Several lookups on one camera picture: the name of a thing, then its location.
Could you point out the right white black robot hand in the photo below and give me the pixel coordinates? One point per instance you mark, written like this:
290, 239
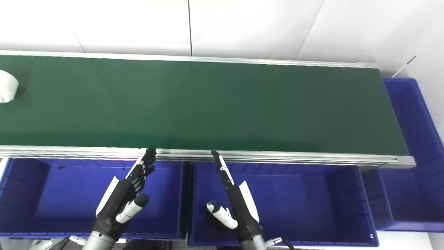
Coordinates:
241, 208

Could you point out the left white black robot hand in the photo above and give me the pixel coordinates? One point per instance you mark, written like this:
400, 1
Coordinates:
119, 198

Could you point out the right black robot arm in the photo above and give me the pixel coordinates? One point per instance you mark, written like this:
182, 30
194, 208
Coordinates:
253, 243

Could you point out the blue plastic bin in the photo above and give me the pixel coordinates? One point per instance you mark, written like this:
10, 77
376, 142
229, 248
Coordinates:
298, 205
416, 139
62, 198

